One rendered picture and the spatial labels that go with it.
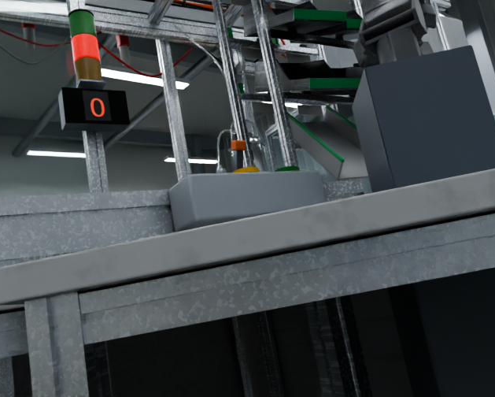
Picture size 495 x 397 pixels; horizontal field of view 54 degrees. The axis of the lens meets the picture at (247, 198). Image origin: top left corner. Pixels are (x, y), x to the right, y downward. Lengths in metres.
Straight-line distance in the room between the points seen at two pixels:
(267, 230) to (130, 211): 0.31
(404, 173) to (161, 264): 0.35
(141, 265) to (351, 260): 0.16
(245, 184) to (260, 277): 0.26
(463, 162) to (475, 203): 0.26
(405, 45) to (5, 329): 0.60
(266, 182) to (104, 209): 0.21
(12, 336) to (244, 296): 0.24
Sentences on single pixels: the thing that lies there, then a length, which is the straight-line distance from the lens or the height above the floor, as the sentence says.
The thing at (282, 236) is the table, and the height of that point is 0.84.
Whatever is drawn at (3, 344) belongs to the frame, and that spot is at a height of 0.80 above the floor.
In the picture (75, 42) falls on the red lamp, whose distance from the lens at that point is 1.06.
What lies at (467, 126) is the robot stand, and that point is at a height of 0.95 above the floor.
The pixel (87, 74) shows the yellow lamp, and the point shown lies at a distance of 1.02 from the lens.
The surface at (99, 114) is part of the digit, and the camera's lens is 0.98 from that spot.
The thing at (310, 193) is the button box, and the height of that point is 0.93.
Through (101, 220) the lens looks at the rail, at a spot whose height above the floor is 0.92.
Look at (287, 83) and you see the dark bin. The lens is 1.12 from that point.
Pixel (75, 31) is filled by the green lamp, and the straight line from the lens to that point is 1.07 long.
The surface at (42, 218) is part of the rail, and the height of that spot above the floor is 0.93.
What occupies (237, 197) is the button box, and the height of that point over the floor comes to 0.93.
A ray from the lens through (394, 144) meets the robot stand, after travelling 0.64.
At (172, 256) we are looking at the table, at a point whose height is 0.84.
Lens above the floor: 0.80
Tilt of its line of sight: 11 degrees up
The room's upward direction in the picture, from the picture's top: 11 degrees counter-clockwise
